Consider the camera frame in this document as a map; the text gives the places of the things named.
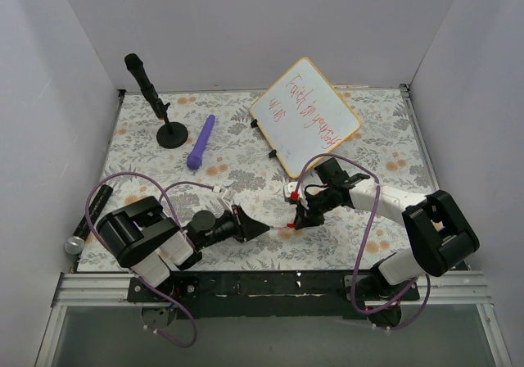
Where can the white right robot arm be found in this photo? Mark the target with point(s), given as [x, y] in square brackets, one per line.
[439, 235]

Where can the wire whiteboard stand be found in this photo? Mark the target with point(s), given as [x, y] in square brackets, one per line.
[255, 126]

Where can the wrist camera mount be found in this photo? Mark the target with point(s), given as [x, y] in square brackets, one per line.
[294, 195]
[225, 197]

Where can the aluminium frame rail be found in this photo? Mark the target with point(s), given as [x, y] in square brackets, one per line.
[453, 324]

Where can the yellow framed whiteboard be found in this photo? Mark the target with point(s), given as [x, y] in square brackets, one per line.
[301, 115]

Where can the floral table mat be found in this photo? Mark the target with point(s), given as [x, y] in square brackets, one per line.
[237, 158]

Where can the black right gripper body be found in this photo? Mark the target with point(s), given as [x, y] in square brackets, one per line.
[310, 209]

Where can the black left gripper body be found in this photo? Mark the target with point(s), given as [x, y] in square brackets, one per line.
[238, 224]

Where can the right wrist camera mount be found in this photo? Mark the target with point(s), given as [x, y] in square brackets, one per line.
[294, 195]

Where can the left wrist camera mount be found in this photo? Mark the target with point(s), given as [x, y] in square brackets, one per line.
[225, 197]

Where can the black microphone on stand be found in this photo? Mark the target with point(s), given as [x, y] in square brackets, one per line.
[171, 134]

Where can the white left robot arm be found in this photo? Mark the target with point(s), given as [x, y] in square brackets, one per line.
[144, 240]

